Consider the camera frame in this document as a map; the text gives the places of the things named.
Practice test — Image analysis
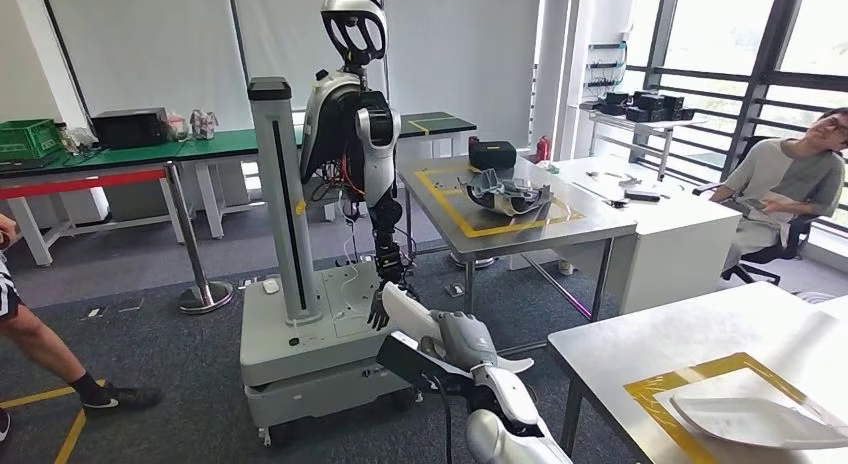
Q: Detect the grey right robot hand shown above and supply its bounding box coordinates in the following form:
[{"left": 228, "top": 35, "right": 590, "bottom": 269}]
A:
[{"left": 422, "top": 309, "right": 500, "bottom": 372}]

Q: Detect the white curved plastic part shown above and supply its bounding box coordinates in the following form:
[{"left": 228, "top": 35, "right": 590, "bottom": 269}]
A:
[
  {"left": 382, "top": 282, "right": 535, "bottom": 375},
  {"left": 669, "top": 394, "right": 848, "bottom": 451}
]

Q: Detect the grey black car trim part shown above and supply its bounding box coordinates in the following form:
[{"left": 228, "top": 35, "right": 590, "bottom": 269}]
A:
[{"left": 458, "top": 167, "right": 555, "bottom": 218}]

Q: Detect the steel workbench yellow tape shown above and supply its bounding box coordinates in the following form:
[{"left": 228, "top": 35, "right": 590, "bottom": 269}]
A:
[{"left": 547, "top": 282, "right": 848, "bottom": 464}]

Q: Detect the chrome round base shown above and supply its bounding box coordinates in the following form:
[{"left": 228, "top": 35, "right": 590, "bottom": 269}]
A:
[{"left": 450, "top": 252, "right": 497, "bottom": 271}]

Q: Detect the steel table yellow tape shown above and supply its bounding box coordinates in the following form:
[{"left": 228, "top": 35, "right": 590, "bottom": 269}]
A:
[{"left": 396, "top": 154, "right": 639, "bottom": 356}]

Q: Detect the black hard case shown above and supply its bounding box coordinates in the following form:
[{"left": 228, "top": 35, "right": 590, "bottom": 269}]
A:
[{"left": 467, "top": 140, "right": 518, "bottom": 173}]

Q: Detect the dark green topped table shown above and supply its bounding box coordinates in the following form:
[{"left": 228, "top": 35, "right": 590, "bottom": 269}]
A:
[{"left": 397, "top": 111, "right": 478, "bottom": 159}]

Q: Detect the grey wheeled humanoid robot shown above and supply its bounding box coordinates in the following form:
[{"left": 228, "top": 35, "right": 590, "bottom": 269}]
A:
[{"left": 239, "top": 0, "right": 425, "bottom": 449}]

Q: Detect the black equipment box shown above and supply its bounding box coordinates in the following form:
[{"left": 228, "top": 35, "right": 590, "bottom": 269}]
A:
[
  {"left": 625, "top": 88, "right": 697, "bottom": 123},
  {"left": 598, "top": 91, "right": 631, "bottom": 116}
]

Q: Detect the white narrow side table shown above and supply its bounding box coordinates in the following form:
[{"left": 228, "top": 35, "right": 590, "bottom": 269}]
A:
[{"left": 578, "top": 106, "right": 698, "bottom": 183}]

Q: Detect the black office chair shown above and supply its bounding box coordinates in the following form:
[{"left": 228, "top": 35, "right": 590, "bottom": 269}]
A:
[{"left": 692, "top": 136, "right": 823, "bottom": 289}]

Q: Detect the person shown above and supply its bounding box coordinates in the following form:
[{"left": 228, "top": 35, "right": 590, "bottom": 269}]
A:
[
  {"left": 0, "top": 212, "right": 165, "bottom": 446},
  {"left": 708, "top": 106, "right": 848, "bottom": 271}
]

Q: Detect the black microwave oven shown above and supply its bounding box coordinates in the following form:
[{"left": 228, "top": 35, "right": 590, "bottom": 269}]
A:
[{"left": 90, "top": 107, "right": 171, "bottom": 150}]

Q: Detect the red barrier belt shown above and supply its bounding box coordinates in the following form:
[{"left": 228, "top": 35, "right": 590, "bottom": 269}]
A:
[{"left": 0, "top": 167, "right": 168, "bottom": 201}]

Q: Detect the green plastic crate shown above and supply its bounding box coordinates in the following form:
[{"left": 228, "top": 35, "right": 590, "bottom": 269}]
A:
[{"left": 0, "top": 118, "right": 66, "bottom": 162}]

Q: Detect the chrome stanchion post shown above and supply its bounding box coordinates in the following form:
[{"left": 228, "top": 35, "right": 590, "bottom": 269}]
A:
[{"left": 163, "top": 161, "right": 235, "bottom": 315}]

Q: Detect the black window frame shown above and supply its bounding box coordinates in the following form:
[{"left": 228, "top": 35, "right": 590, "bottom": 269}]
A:
[{"left": 622, "top": 0, "right": 848, "bottom": 237}]

